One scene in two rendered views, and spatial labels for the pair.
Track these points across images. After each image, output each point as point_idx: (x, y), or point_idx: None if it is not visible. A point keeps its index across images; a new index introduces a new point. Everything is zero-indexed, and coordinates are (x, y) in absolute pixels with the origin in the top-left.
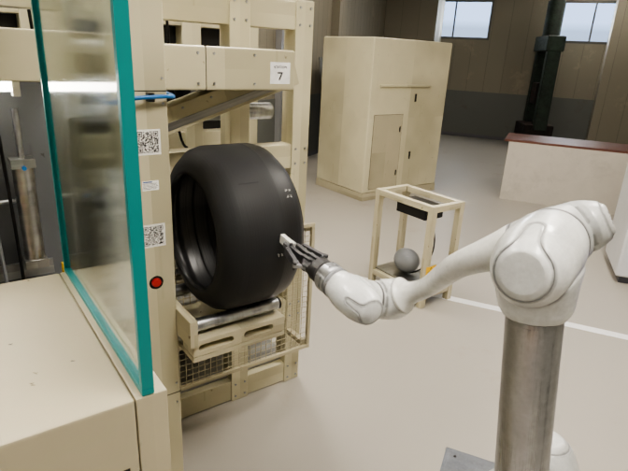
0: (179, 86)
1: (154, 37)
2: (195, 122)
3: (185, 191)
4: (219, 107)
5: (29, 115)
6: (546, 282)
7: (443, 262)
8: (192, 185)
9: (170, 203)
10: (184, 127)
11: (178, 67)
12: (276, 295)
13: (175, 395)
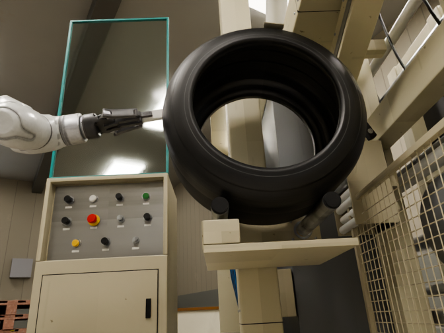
0: (291, 29)
1: (221, 33)
2: (343, 36)
3: (334, 112)
4: (348, 1)
5: (271, 111)
6: None
7: None
8: (333, 102)
9: (228, 127)
10: (339, 49)
11: (289, 16)
12: (199, 188)
13: (241, 328)
